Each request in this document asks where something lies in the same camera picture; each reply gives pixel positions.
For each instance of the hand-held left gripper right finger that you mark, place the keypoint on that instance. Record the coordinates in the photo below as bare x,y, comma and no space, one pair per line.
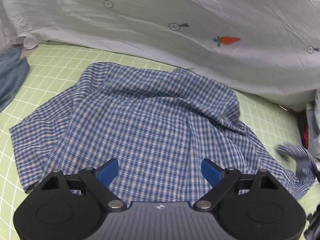
212,172

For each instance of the blue plaid shirt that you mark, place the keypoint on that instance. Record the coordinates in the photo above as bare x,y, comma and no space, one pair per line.
150,117

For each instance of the blue denim jeans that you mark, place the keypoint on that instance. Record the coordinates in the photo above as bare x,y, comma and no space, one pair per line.
10,72

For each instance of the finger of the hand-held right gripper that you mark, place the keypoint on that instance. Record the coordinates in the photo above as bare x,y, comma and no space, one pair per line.
317,172

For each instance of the grey carrot print sheet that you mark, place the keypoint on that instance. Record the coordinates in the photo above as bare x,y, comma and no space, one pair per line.
175,5

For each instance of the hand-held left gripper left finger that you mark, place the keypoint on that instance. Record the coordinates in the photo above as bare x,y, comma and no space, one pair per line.
108,172

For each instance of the red cloth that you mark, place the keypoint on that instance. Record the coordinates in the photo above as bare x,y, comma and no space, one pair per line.
306,137

